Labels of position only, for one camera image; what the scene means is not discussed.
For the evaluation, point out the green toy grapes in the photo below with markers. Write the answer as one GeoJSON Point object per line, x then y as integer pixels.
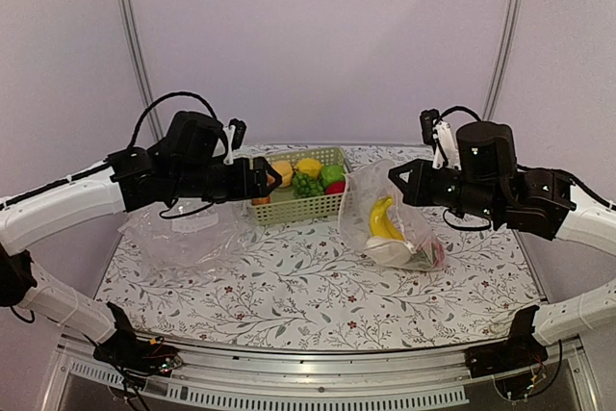
{"type": "Point", "coordinates": [305, 186]}

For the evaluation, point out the yellow toy banana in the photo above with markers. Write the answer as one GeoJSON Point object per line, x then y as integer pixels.
{"type": "Point", "coordinates": [380, 222]}

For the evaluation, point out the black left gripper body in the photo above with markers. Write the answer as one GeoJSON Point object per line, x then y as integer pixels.
{"type": "Point", "coordinates": [242, 190]}

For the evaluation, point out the left aluminium frame post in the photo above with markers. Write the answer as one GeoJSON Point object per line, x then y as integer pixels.
{"type": "Point", "coordinates": [131, 33]}

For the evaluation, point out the aluminium frame post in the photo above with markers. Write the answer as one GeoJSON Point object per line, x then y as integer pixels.
{"type": "Point", "coordinates": [131, 33]}
{"type": "Point", "coordinates": [507, 37]}

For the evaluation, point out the floral table mat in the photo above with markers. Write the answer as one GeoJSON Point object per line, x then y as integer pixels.
{"type": "Point", "coordinates": [300, 286]}

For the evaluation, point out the red orange toy mango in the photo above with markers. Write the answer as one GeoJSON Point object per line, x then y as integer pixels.
{"type": "Point", "coordinates": [265, 199]}

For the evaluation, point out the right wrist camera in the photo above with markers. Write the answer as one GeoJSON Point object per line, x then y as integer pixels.
{"type": "Point", "coordinates": [437, 133]}

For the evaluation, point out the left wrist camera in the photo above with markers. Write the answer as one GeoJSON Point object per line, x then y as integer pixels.
{"type": "Point", "coordinates": [234, 132]}

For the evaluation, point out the green toy pepper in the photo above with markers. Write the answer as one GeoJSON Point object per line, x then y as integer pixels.
{"type": "Point", "coordinates": [331, 174]}

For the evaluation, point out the aluminium front rail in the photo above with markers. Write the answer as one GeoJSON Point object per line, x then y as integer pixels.
{"type": "Point", "coordinates": [226, 377]}

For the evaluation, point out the orange toy fruit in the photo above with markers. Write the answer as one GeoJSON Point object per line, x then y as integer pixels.
{"type": "Point", "coordinates": [286, 171]}

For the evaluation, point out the clear plastic bag with label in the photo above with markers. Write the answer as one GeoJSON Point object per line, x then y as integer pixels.
{"type": "Point", "coordinates": [191, 240]}

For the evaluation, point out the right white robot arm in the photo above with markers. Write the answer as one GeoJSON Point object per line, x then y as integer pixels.
{"type": "Point", "coordinates": [479, 176]}

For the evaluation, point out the dark red toy fruit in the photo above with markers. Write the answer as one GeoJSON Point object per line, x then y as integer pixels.
{"type": "Point", "coordinates": [336, 188]}

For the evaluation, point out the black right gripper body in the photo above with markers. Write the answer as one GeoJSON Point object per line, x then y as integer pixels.
{"type": "Point", "coordinates": [452, 199]}

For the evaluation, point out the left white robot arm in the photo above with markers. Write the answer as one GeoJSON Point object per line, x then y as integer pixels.
{"type": "Point", "coordinates": [195, 159]}

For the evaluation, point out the yellow toy lemon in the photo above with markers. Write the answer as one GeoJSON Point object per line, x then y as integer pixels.
{"type": "Point", "coordinates": [309, 166]}

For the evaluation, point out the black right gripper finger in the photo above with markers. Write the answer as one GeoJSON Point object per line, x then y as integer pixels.
{"type": "Point", "coordinates": [407, 188]}
{"type": "Point", "coordinates": [410, 172]}

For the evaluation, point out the right aluminium frame post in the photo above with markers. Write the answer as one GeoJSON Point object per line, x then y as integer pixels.
{"type": "Point", "coordinates": [507, 37]}

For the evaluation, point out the pink zip top bag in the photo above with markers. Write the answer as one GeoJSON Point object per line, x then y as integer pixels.
{"type": "Point", "coordinates": [363, 187]}

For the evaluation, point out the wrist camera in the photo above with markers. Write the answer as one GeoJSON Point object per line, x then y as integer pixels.
{"type": "Point", "coordinates": [437, 133]}
{"type": "Point", "coordinates": [234, 132]}

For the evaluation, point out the beige plastic basket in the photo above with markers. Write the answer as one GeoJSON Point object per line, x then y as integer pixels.
{"type": "Point", "coordinates": [285, 205]}

